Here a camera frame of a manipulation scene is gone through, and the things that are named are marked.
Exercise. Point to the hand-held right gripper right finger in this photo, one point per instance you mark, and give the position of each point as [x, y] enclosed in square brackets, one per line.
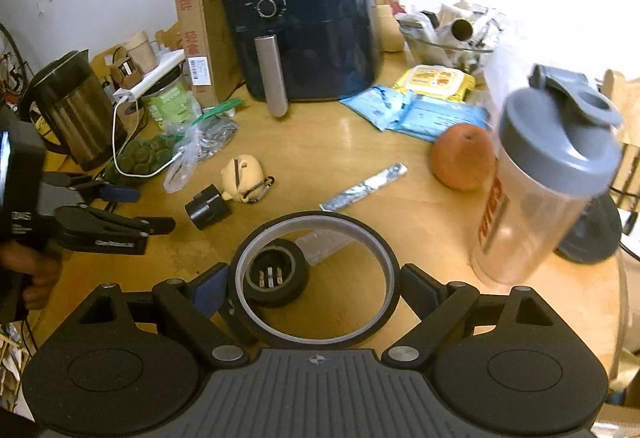
[417, 289]

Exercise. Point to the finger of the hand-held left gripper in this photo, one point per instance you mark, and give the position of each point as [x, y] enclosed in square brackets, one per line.
[157, 226]
[122, 194]

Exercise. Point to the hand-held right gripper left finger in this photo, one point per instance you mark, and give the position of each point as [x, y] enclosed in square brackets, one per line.
[207, 294]

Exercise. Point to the yellow rubber cap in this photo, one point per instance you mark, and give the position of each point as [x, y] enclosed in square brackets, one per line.
[242, 175]

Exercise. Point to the person's left hand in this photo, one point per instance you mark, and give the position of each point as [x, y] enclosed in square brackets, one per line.
[37, 270]

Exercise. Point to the bag of dark green balls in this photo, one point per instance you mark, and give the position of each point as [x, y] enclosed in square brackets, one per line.
[145, 155]

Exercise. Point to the black cylindrical adapter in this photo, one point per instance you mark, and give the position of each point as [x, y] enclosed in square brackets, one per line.
[207, 210]

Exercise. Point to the crumpled clear plastic bag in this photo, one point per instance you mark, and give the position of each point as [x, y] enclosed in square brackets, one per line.
[177, 173]

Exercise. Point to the small black tape roll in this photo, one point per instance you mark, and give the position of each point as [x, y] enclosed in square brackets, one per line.
[299, 270]

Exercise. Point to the dark steel electric kettle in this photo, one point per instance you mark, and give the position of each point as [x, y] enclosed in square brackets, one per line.
[75, 107]

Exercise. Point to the green labelled can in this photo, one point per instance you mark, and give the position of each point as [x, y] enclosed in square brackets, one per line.
[172, 105]

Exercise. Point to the zip bag with green seal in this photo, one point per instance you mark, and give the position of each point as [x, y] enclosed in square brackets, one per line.
[215, 135]

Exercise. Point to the silver foil sachet stick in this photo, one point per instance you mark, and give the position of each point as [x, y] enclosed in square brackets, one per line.
[362, 188]

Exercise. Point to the white power bank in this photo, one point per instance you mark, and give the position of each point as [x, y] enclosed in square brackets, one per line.
[150, 77]

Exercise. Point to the small brown box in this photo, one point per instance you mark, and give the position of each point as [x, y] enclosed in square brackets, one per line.
[125, 70]

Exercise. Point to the clear shaker bottle grey lid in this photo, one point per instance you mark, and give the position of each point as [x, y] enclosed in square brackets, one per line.
[525, 218]

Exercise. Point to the orange fruit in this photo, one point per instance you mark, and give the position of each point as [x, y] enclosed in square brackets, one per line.
[460, 157]

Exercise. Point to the brown paper cup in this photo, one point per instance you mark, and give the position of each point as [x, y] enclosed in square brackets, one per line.
[142, 52]

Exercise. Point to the blue flat packet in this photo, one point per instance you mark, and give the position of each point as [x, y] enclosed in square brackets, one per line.
[445, 120]
[372, 105]

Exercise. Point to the tall cardboard box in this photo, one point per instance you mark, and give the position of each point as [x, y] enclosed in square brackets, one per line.
[200, 17]

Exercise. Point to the yellow wet wipes pack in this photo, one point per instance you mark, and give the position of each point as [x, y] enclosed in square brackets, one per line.
[435, 82]

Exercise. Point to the translucent printed plastic bag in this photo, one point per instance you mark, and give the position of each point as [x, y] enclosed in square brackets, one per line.
[500, 77]

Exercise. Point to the glass bowl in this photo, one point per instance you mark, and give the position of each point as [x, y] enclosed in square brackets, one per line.
[440, 56]

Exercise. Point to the dark blue air fryer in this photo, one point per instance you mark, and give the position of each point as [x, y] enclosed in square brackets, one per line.
[310, 17]

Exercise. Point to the grey tube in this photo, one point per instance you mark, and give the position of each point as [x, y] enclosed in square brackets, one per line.
[461, 30]

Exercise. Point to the wooden chair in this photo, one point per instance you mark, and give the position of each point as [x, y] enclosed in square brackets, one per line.
[622, 90]
[387, 25]

